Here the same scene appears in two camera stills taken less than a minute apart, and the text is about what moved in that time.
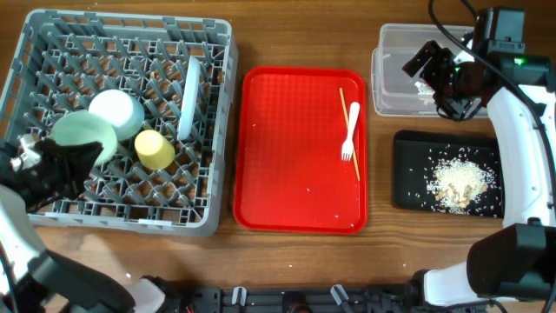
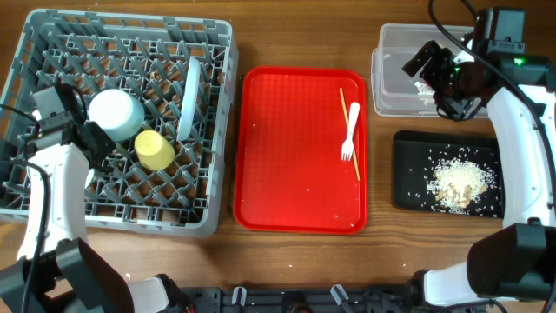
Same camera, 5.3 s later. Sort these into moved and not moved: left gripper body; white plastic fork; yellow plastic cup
Moved: left gripper body
Not moved: yellow plastic cup; white plastic fork
